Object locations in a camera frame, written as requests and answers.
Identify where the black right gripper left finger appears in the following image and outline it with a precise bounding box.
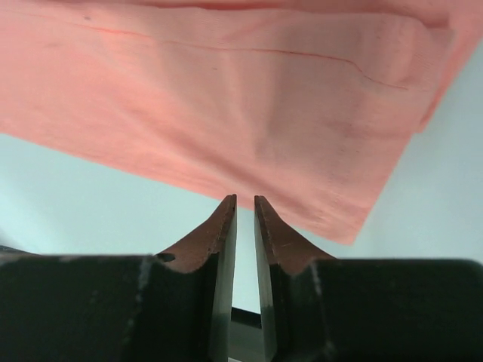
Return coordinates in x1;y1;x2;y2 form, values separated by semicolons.
1;195;237;361

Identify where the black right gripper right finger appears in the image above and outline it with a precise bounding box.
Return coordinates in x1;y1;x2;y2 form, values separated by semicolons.
254;196;482;361

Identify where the pink t shirt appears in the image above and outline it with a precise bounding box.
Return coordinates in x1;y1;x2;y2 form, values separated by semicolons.
1;1;482;244

